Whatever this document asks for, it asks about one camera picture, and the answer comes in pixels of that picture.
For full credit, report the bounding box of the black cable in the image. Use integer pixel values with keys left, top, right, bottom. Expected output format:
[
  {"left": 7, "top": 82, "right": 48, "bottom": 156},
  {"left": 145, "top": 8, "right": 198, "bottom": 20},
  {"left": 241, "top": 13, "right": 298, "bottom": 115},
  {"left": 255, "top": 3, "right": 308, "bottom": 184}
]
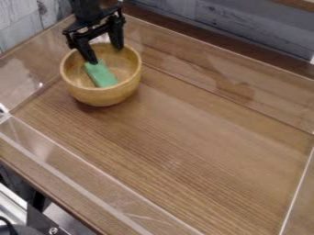
[{"left": 0, "top": 214, "right": 20, "bottom": 235}]

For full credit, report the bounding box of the clear acrylic barrier tray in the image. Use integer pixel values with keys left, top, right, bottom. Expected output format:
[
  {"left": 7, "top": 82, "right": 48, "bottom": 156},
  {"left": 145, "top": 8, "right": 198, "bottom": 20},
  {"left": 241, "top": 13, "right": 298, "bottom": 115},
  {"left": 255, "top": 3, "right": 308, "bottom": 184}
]
[{"left": 0, "top": 18, "right": 314, "bottom": 235}]

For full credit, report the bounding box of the brown wooden bowl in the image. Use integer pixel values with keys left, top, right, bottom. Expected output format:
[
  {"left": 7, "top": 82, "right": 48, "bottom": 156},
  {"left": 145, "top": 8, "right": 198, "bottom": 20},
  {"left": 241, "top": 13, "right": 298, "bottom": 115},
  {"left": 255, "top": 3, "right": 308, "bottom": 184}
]
[{"left": 60, "top": 43, "right": 142, "bottom": 106}]

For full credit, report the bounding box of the black metal bracket with bolt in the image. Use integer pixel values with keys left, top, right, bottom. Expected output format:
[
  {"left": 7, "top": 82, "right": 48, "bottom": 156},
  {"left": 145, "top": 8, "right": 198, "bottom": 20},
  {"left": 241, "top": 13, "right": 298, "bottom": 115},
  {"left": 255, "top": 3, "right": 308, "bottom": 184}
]
[{"left": 26, "top": 205, "right": 70, "bottom": 235}]

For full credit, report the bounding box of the green rectangular block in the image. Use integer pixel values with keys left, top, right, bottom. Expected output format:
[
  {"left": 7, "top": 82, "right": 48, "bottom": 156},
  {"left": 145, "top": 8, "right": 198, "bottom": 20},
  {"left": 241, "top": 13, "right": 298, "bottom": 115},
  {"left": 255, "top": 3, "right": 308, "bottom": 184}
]
[{"left": 84, "top": 61, "right": 119, "bottom": 88}]

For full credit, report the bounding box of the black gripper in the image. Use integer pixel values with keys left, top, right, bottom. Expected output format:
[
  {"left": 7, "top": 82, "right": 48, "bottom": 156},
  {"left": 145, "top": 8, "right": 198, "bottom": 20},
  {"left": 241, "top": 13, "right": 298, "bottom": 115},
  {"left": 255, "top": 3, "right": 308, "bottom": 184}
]
[{"left": 63, "top": 0, "right": 126, "bottom": 65}]

